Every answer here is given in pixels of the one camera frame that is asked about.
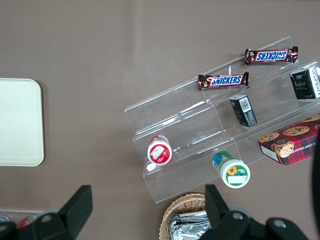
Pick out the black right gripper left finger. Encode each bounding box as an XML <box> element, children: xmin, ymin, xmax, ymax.
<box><xmin>17</xmin><ymin>184</ymin><xmax>94</xmax><ymax>240</ymax></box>

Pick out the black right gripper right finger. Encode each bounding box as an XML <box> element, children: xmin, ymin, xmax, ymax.
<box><xmin>199</xmin><ymin>184</ymin><xmax>263</xmax><ymax>240</ymax></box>

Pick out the light wicker basket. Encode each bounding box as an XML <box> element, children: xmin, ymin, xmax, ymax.
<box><xmin>158</xmin><ymin>192</ymin><xmax>213</xmax><ymax>240</ymax></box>

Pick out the cream plastic tray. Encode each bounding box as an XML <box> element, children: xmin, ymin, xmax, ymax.
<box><xmin>0</xmin><ymin>78</ymin><xmax>45</xmax><ymax>167</ymax></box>

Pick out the foil wrapped pack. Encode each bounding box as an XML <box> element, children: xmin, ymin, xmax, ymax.
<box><xmin>168</xmin><ymin>217</ymin><xmax>213</xmax><ymax>240</ymax></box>
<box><xmin>172</xmin><ymin>210</ymin><xmax>210</xmax><ymax>223</ymax></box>

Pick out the green lid yogurt cup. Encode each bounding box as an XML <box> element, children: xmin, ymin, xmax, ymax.
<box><xmin>212</xmin><ymin>150</ymin><xmax>252</xmax><ymax>189</ymax></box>

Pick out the clear acrylic bottle rack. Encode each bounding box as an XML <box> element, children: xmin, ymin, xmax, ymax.
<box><xmin>0</xmin><ymin>207</ymin><xmax>45</xmax><ymax>227</ymax></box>

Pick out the red lid yogurt cup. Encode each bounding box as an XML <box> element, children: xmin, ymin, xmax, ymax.
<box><xmin>146</xmin><ymin>134</ymin><xmax>173</xmax><ymax>167</ymax></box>

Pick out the clear acrylic stepped stand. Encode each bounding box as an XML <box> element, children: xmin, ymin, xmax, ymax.
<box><xmin>124</xmin><ymin>36</ymin><xmax>320</xmax><ymax>205</ymax></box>

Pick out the red tartan cookie box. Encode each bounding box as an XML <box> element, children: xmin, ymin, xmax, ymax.
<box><xmin>257</xmin><ymin>112</ymin><xmax>320</xmax><ymax>167</ymax></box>

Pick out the small black carton box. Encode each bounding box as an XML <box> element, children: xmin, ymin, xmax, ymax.
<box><xmin>229</xmin><ymin>94</ymin><xmax>259</xmax><ymax>128</ymax></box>
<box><xmin>289</xmin><ymin>66</ymin><xmax>320</xmax><ymax>101</ymax></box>

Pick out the Snickers chocolate bar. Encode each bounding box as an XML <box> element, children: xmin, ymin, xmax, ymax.
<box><xmin>244</xmin><ymin>45</ymin><xmax>299</xmax><ymax>66</ymax></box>
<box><xmin>197</xmin><ymin>71</ymin><xmax>250</xmax><ymax>91</ymax></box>

